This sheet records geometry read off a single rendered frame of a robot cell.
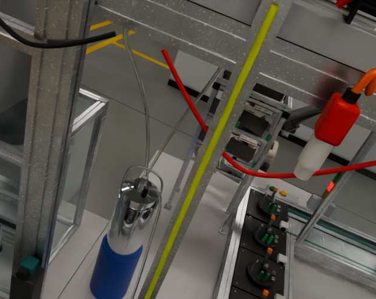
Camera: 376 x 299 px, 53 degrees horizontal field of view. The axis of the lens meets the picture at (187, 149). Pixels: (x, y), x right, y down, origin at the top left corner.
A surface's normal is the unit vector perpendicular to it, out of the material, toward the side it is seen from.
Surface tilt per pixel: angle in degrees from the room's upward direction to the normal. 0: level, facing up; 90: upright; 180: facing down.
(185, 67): 90
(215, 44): 90
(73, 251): 0
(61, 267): 0
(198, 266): 0
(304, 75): 90
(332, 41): 90
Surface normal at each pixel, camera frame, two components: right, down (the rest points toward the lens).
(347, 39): -0.25, 0.48
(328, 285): 0.31, -0.78
